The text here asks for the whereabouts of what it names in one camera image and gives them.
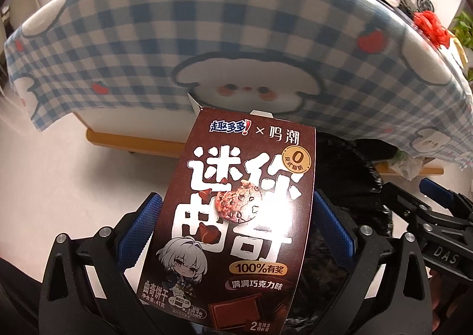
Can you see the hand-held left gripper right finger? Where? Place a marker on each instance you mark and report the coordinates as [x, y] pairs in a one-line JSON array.
[[334, 226]]

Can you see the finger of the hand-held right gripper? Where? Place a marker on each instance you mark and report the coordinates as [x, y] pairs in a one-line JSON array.
[[406, 202], [438, 190]]

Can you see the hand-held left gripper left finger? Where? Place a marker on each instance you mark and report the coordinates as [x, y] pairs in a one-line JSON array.
[[142, 226]]

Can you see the trash bin with black liner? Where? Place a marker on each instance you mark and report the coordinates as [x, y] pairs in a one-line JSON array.
[[343, 172]]

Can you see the brown cookie box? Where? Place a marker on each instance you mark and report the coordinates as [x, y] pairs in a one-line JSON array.
[[236, 209]]

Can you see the red plastic bag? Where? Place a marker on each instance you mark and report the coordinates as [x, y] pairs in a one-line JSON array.
[[428, 26]]

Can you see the clear plastic bag bundle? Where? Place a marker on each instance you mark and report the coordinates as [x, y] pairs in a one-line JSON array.
[[408, 166]]

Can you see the wooden table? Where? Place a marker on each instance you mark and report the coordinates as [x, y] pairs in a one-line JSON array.
[[111, 140]]

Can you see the green potted plant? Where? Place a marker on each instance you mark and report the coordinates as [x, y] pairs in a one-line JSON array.
[[463, 30]]

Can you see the blue checkered printed tablecloth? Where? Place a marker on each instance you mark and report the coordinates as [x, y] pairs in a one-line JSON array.
[[147, 42]]

